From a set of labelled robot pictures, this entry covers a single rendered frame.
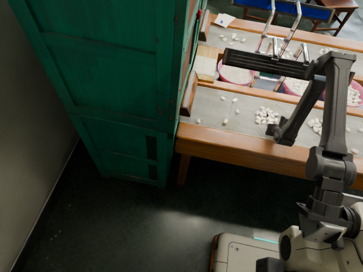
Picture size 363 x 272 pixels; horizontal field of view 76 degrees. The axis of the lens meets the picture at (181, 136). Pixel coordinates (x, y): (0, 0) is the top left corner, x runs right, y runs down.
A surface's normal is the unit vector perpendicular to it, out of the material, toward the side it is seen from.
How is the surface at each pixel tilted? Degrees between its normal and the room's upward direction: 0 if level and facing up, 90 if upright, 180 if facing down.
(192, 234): 0
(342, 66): 19
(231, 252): 0
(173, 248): 0
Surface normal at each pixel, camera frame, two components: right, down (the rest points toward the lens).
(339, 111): -0.05, -0.27
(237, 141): 0.08, -0.53
